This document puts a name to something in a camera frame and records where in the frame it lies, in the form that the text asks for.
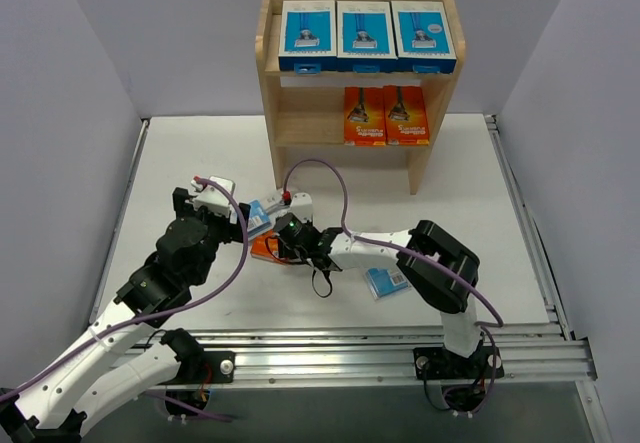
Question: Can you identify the orange Gillette Styler box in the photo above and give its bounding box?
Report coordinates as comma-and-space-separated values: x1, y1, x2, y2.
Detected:
250, 230, 286, 264

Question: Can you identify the clear blister razor pack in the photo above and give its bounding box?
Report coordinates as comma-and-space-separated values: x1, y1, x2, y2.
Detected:
364, 269, 411, 300
247, 189, 290, 240

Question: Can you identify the orange Gillette Fusion box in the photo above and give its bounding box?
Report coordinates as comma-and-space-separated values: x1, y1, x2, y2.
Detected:
343, 87, 386, 146
383, 85, 430, 146

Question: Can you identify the blue Harry's razor box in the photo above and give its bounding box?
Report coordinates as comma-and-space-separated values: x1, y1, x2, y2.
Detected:
278, 0, 337, 74
391, 1, 457, 74
336, 0, 398, 73

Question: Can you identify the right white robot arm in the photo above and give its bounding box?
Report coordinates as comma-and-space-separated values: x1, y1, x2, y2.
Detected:
274, 213, 504, 379

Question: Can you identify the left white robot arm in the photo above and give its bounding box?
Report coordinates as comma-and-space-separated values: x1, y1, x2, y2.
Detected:
1, 185, 250, 442

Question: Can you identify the wooden shelf unit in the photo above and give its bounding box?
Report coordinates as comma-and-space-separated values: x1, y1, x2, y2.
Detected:
255, 0, 466, 195

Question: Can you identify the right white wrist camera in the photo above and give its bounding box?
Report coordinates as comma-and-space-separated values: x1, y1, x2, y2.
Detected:
285, 191, 313, 223

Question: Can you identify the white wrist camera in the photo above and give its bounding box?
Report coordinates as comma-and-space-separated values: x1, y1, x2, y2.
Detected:
191, 176, 236, 218
285, 191, 313, 223

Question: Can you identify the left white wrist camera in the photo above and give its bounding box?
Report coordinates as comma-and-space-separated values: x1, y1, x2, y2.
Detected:
191, 176, 236, 218

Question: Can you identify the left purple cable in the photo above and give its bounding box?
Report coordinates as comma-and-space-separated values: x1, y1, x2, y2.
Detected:
0, 177, 250, 404

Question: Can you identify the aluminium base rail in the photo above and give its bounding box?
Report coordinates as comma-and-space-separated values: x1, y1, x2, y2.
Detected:
93, 114, 596, 388

